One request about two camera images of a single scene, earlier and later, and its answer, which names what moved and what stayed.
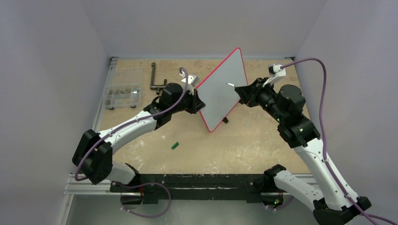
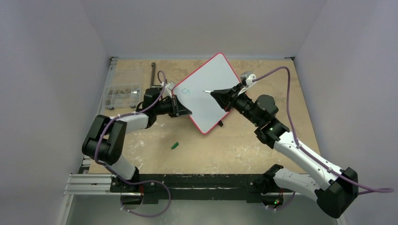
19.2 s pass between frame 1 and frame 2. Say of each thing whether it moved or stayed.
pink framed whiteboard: moved
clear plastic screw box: stayed
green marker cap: stayed
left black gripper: moved
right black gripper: moved
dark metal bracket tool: stayed
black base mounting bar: stayed
